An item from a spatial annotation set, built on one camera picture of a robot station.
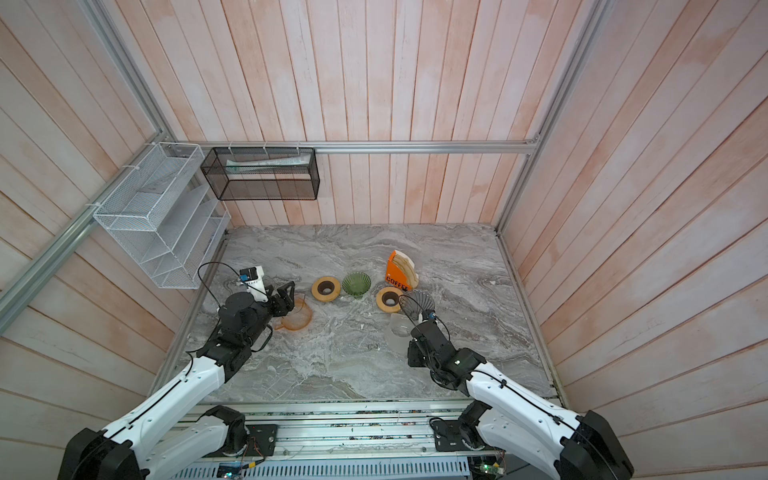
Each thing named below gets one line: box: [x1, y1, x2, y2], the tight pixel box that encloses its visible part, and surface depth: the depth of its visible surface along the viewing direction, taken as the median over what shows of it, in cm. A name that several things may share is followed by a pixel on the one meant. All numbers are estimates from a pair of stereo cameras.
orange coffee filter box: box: [386, 250, 412, 291], surface depth 101 cm
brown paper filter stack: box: [393, 250, 419, 290], surface depth 103 cm
